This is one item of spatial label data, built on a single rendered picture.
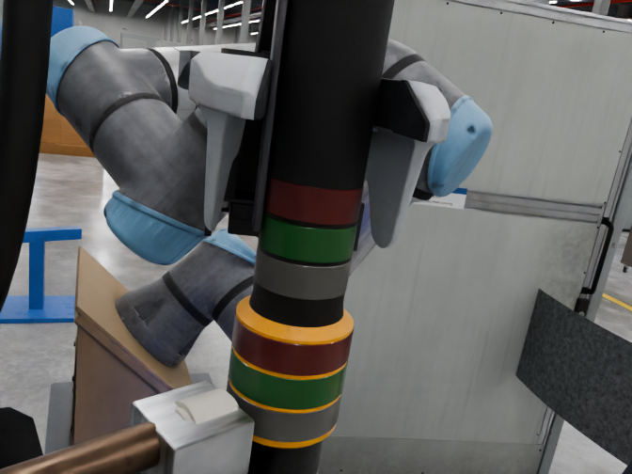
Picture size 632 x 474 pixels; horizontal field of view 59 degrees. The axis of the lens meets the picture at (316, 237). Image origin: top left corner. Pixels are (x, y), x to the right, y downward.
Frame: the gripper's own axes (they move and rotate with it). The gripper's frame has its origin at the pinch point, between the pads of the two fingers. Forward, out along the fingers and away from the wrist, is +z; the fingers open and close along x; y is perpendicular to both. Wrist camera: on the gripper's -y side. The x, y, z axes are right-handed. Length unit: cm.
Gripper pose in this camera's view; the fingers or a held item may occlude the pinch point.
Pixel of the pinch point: (339, 88)
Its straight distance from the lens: 15.8
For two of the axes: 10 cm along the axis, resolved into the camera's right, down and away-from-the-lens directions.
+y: -1.4, 9.5, 2.7
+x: -9.8, -1.0, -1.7
